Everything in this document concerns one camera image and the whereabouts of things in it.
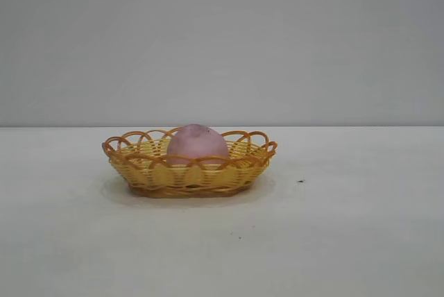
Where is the yellow woven wicker basket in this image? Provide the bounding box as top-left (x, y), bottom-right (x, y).
top-left (101, 127), bottom-right (279, 198)

